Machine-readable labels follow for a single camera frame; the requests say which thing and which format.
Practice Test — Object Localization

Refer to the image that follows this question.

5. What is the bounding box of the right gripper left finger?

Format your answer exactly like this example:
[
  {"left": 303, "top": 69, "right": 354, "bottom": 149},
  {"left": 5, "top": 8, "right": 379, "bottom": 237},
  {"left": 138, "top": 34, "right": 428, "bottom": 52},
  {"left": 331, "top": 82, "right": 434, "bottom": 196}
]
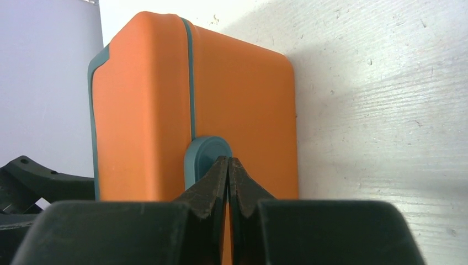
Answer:
[{"left": 12, "top": 156, "right": 229, "bottom": 264}]

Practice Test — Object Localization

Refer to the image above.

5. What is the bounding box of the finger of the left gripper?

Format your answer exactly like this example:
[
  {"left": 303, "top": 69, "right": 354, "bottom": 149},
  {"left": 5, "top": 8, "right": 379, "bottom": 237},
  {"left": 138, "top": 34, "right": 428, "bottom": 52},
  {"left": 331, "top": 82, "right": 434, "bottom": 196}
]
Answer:
[{"left": 1, "top": 156, "right": 95, "bottom": 214}]

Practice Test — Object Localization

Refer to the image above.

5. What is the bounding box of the orange plastic medicine box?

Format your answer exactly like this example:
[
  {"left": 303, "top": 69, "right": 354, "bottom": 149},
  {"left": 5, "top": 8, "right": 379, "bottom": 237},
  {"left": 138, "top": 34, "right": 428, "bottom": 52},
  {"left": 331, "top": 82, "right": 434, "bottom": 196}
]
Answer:
[{"left": 88, "top": 12, "right": 299, "bottom": 264}]

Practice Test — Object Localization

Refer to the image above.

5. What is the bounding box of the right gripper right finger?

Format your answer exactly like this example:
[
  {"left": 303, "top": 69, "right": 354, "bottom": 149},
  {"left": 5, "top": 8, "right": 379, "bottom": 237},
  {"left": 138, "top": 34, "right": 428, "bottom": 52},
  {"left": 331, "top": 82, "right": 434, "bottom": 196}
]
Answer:
[{"left": 228, "top": 158, "right": 424, "bottom": 264}]

